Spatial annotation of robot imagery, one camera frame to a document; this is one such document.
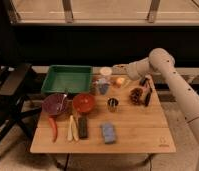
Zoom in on clear plastic cup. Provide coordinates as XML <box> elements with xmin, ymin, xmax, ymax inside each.
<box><xmin>97</xmin><ymin>78</ymin><xmax>110</xmax><ymax>95</ymax></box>

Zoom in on black chair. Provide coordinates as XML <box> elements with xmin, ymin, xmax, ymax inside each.
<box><xmin>0</xmin><ymin>63</ymin><xmax>41</xmax><ymax>142</ymax></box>

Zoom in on red bowl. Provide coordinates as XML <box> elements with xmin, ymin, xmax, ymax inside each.
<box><xmin>72</xmin><ymin>93</ymin><xmax>95</xmax><ymax>114</ymax></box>

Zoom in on peeled banana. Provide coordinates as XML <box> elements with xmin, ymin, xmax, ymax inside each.
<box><xmin>67</xmin><ymin>115</ymin><xmax>79</xmax><ymax>141</ymax></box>

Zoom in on blue towel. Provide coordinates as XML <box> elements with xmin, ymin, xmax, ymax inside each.
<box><xmin>101</xmin><ymin>123</ymin><xmax>116</xmax><ymax>144</ymax></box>

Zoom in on green plastic tray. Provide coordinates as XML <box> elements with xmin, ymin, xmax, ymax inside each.
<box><xmin>41</xmin><ymin>65</ymin><xmax>93</xmax><ymax>94</ymax></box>

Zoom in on white lidded container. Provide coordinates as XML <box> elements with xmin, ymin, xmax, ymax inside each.
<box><xmin>100</xmin><ymin>67</ymin><xmax>112</xmax><ymax>80</ymax></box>

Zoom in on small metal cup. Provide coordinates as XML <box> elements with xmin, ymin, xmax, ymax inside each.
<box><xmin>107</xmin><ymin>98</ymin><xmax>119</xmax><ymax>112</ymax></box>

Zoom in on purple bowl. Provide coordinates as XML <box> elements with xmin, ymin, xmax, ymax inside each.
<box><xmin>42</xmin><ymin>93</ymin><xmax>68</xmax><ymax>116</ymax></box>

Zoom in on orange fruit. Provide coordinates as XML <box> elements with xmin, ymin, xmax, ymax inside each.
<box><xmin>114</xmin><ymin>77</ymin><xmax>126</xmax><ymax>88</ymax></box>

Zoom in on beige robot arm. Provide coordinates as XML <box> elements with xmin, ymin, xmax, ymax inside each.
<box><xmin>115</xmin><ymin>48</ymin><xmax>199</xmax><ymax>171</ymax></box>

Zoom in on wooden folding table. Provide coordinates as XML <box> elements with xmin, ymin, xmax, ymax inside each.
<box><xmin>30</xmin><ymin>81</ymin><xmax>176</xmax><ymax>154</ymax></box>

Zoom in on red chili pepper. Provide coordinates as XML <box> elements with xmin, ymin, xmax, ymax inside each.
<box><xmin>48</xmin><ymin>117</ymin><xmax>58</xmax><ymax>142</ymax></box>

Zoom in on brown pine cone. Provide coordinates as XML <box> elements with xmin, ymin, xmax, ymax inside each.
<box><xmin>130</xmin><ymin>88</ymin><xmax>143</xmax><ymax>105</ymax></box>

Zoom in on metal spoon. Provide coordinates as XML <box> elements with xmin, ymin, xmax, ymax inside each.
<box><xmin>58</xmin><ymin>88</ymin><xmax>68</xmax><ymax>112</ymax></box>

